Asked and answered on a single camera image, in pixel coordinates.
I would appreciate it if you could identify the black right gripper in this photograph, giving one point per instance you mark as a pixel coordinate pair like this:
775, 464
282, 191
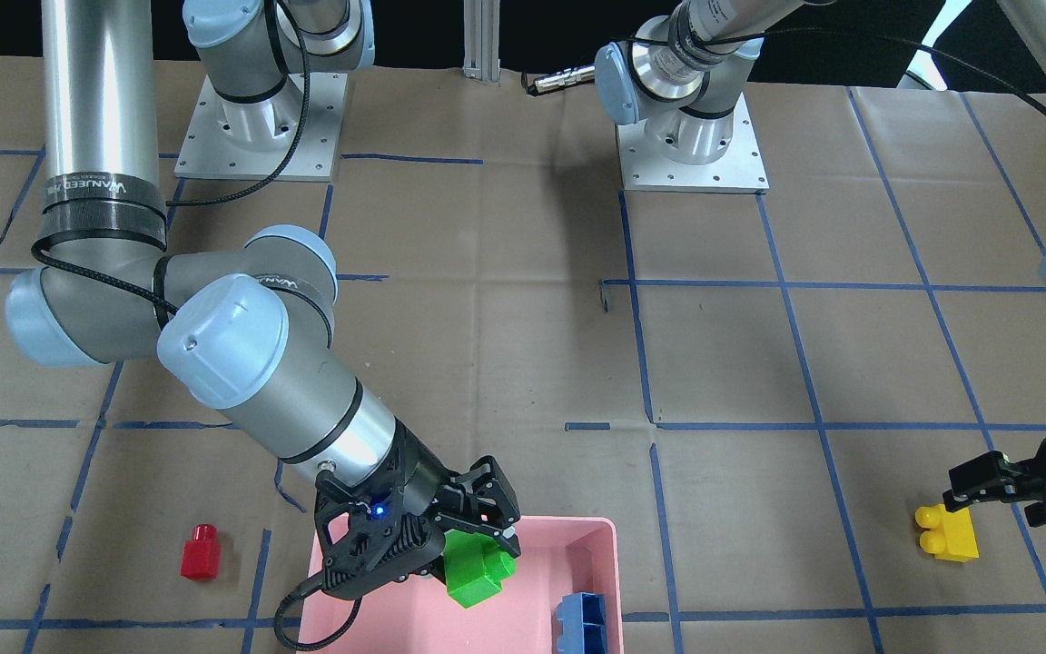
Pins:
417, 480

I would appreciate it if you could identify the green toy block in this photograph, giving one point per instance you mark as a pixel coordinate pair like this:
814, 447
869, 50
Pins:
474, 567

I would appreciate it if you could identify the yellow toy block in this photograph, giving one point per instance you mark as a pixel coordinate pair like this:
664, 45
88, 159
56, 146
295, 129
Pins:
947, 535

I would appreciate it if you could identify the blue toy block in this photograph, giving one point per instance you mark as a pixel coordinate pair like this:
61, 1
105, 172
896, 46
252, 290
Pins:
582, 623

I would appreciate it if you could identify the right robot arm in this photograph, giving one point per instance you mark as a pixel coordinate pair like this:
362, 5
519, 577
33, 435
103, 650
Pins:
247, 331

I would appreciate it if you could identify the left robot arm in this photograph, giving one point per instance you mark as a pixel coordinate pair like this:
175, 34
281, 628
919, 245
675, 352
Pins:
680, 75

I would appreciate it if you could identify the pink plastic box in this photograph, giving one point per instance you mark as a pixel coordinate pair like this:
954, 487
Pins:
560, 556

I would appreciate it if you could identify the red toy block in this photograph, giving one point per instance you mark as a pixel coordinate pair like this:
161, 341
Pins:
202, 554

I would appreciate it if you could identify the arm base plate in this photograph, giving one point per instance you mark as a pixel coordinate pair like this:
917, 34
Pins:
226, 141
679, 152

